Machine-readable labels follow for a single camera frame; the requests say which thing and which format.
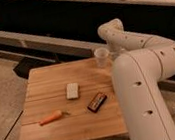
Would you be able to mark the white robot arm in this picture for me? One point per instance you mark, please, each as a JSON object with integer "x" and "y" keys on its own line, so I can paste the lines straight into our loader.
{"x": 140, "y": 61}

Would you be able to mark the clear plastic cup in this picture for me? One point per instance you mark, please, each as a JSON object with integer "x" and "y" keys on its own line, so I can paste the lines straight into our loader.
{"x": 101, "y": 55}

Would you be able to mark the white rectangular sponge block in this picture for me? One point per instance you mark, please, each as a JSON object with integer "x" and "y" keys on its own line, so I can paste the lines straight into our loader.
{"x": 72, "y": 91}

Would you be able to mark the dark chocolate bar wrapper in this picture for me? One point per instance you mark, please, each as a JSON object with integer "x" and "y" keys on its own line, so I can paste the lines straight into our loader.
{"x": 95, "y": 104}

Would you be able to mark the wooden table board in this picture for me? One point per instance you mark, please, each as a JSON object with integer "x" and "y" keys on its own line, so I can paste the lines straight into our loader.
{"x": 46, "y": 93}

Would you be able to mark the orange carrot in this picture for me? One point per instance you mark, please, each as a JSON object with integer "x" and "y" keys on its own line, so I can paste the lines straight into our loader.
{"x": 54, "y": 116}

